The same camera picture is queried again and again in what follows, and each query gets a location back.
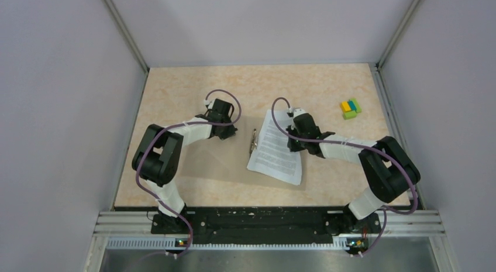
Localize yellow block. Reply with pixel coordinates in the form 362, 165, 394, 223
340, 101, 352, 113

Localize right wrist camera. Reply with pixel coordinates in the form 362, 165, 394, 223
287, 107, 307, 118

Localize green block long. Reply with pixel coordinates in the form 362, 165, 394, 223
349, 98, 362, 113

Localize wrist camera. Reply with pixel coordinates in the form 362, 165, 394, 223
287, 107, 307, 118
204, 99, 216, 110

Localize white printed paper stack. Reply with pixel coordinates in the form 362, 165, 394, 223
247, 109, 302, 186

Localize white slotted cable duct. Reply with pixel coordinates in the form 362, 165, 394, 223
106, 237, 349, 250

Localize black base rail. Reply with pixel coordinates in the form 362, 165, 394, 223
151, 206, 381, 245

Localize teal block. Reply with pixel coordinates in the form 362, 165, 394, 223
347, 99, 358, 112

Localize green block short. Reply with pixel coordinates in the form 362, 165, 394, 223
343, 111, 358, 120

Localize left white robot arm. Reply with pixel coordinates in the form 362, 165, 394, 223
132, 98, 237, 233

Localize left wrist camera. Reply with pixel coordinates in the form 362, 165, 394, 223
204, 99, 216, 110

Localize metal folder clip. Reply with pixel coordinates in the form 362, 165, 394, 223
249, 129, 257, 154

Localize brown paper folder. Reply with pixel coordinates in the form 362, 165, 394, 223
178, 118, 306, 191

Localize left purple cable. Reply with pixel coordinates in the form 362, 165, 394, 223
134, 88, 243, 259

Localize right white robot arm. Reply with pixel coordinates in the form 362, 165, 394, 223
285, 109, 421, 232

